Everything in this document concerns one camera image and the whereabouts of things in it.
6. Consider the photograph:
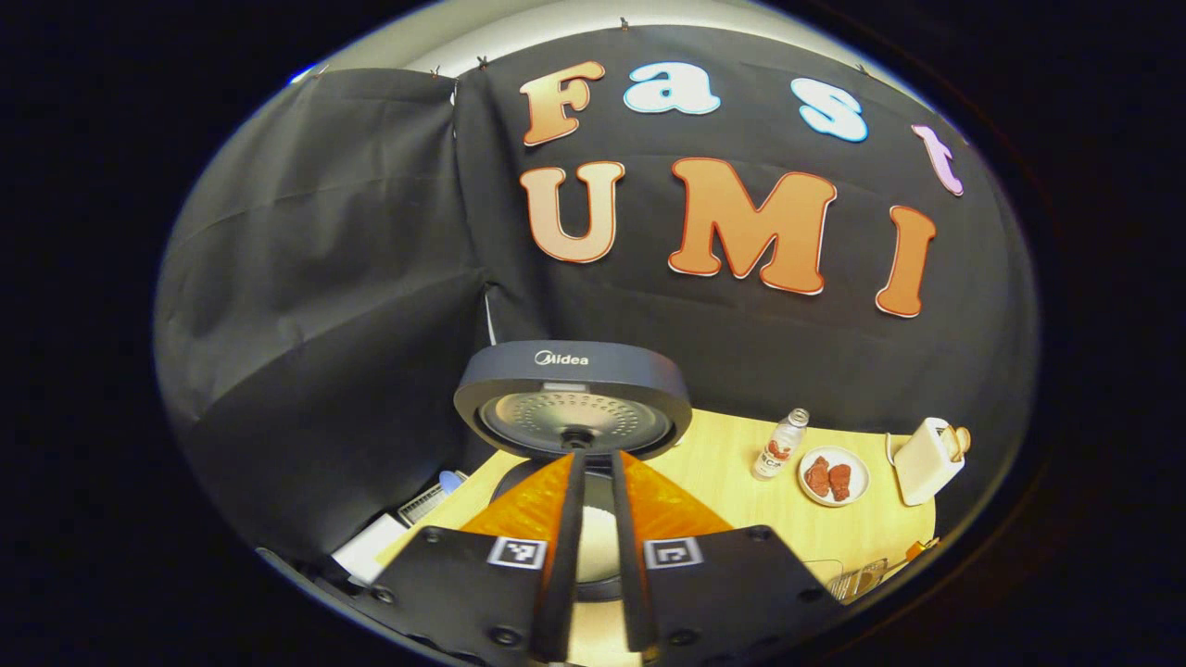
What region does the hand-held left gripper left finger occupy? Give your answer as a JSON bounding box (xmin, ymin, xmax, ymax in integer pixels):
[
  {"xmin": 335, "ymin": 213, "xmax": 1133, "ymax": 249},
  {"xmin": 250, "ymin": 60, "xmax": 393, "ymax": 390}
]
[{"xmin": 371, "ymin": 451, "xmax": 587, "ymax": 664}]

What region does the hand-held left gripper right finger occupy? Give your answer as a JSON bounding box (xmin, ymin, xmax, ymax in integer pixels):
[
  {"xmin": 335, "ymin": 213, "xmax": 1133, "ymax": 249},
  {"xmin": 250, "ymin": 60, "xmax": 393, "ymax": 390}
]
[{"xmin": 612, "ymin": 451, "xmax": 840, "ymax": 657}]

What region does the white rice heap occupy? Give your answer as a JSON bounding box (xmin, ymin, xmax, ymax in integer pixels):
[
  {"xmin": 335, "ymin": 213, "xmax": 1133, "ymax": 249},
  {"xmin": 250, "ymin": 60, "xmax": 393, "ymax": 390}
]
[{"xmin": 574, "ymin": 505, "xmax": 622, "ymax": 586}]

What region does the metal wire chopstick holder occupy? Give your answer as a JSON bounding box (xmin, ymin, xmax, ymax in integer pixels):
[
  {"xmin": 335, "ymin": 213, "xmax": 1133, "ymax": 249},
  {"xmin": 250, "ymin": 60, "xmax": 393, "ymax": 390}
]
[{"xmin": 827, "ymin": 556, "xmax": 891, "ymax": 604}]

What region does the black rice cooker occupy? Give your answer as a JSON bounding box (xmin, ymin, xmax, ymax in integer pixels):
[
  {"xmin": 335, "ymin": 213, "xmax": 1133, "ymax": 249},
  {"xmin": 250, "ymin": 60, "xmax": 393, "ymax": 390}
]
[{"xmin": 453, "ymin": 339, "xmax": 694, "ymax": 605}]

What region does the white toaster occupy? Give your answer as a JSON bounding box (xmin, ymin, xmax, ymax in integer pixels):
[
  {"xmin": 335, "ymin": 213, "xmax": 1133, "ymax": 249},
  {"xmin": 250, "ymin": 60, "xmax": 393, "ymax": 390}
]
[{"xmin": 892, "ymin": 417, "xmax": 966, "ymax": 508}]

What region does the white round plate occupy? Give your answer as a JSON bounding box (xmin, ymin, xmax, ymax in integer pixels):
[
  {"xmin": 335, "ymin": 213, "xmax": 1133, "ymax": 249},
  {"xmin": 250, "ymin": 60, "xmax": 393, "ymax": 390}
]
[{"xmin": 797, "ymin": 446, "xmax": 871, "ymax": 509}]

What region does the clear drink bottle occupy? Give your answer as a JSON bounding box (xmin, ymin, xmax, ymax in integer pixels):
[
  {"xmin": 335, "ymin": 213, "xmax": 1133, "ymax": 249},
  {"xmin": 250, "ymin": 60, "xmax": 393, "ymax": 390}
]
[{"xmin": 751, "ymin": 408, "xmax": 811, "ymax": 482}]

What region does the white box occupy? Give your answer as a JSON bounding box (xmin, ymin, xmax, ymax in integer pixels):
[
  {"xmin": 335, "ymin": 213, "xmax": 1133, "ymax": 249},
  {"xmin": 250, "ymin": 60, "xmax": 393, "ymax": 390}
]
[{"xmin": 331, "ymin": 513, "xmax": 410, "ymax": 585}]

